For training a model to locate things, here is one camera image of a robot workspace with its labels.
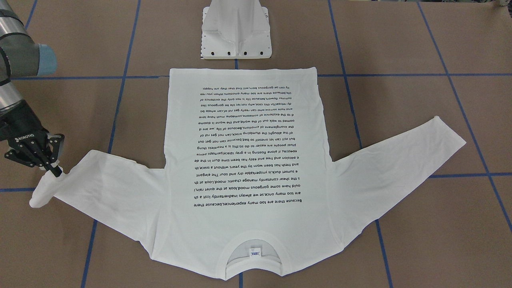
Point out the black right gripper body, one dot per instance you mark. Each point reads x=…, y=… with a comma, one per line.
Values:
x=20, y=127

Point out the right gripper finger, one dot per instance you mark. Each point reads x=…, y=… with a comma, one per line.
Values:
x=53, y=146
x=45, y=161

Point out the white long-sleeve printed shirt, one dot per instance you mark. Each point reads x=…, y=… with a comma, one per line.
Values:
x=248, y=181

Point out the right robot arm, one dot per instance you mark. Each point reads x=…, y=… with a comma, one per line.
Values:
x=20, y=56

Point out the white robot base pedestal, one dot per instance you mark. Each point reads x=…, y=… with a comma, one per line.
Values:
x=235, y=29

